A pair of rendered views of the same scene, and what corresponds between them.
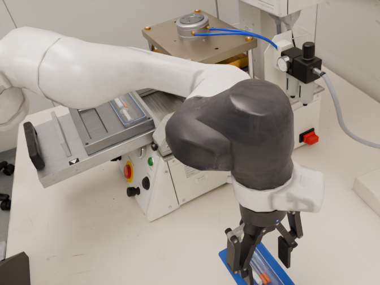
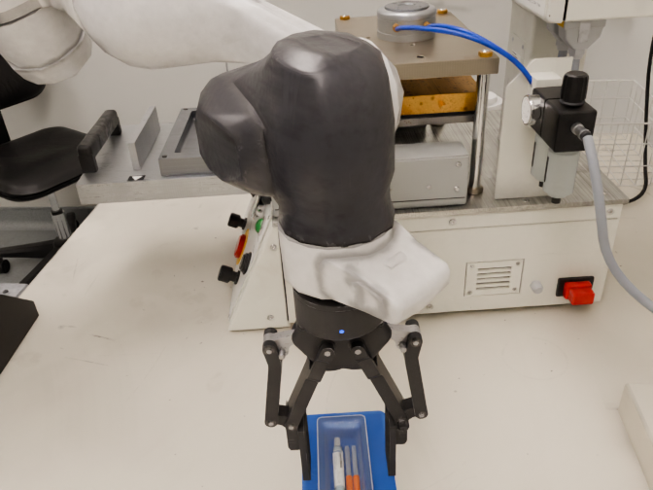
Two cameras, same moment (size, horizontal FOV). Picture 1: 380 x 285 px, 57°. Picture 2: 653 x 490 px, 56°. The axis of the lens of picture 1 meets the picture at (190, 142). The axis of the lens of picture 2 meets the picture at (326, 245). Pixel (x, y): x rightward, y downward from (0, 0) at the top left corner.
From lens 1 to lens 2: 0.26 m
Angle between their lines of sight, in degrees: 17
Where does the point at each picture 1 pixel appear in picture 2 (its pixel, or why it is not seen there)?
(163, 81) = (262, 52)
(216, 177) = not seen: hidden behind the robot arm
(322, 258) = not seen: outside the picture
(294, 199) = (357, 280)
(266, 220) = (320, 321)
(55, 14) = not seen: hidden behind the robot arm
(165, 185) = (267, 272)
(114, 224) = (179, 315)
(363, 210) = (617, 453)
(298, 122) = (560, 252)
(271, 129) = (318, 108)
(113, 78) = (179, 20)
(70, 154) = (139, 167)
